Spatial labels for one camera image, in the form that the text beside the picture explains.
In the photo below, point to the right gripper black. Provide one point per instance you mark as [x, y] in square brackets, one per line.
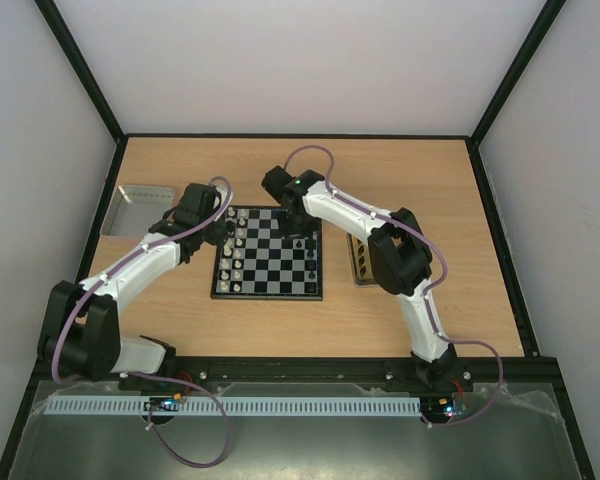
[296, 223]

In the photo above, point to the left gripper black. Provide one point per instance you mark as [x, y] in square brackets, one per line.
[223, 231]

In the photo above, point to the black silver chess board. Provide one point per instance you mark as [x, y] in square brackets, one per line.
[272, 266]

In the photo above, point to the gold tin box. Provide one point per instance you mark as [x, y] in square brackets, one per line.
[360, 263]

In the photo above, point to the silver tin lid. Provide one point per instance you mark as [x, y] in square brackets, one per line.
[134, 209]

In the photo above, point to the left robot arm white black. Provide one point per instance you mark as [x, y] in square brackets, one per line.
[80, 336]

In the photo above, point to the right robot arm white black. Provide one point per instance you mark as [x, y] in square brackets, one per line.
[400, 258]

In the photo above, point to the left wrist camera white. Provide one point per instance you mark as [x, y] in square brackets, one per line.
[224, 194]

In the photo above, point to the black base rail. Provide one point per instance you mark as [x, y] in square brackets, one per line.
[387, 374]

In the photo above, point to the white slotted cable duct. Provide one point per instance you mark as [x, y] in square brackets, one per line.
[235, 406]

